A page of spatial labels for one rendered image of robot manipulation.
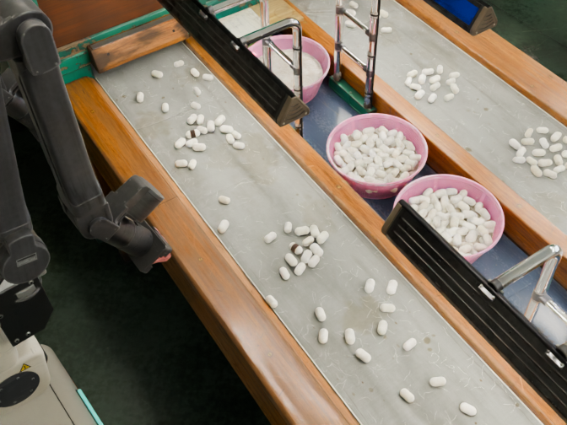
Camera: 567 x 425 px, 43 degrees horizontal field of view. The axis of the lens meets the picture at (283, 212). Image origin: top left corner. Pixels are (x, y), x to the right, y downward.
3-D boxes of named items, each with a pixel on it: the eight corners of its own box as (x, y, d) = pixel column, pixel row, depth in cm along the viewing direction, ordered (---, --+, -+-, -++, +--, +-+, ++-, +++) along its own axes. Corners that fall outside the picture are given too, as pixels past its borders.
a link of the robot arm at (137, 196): (61, 201, 120) (85, 232, 116) (107, 151, 120) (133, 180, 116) (104, 224, 131) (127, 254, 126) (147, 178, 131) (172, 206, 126)
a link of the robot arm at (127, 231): (83, 223, 125) (99, 244, 122) (110, 194, 124) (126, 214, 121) (106, 236, 130) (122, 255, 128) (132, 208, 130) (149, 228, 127)
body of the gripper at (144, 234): (143, 216, 137) (121, 201, 131) (171, 250, 132) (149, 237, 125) (120, 240, 137) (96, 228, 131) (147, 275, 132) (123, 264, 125)
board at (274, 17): (213, 58, 217) (213, 55, 216) (190, 34, 226) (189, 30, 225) (304, 20, 228) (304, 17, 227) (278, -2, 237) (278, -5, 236)
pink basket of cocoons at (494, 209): (437, 299, 170) (443, 277, 163) (368, 228, 185) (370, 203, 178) (519, 249, 179) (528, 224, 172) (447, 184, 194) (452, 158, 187)
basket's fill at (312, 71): (275, 119, 211) (274, 104, 207) (235, 78, 224) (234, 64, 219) (337, 90, 219) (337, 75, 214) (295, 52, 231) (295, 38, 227)
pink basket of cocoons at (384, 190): (392, 224, 185) (395, 200, 178) (306, 181, 196) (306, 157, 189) (440, 162, 199) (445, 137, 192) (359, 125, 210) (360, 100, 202)
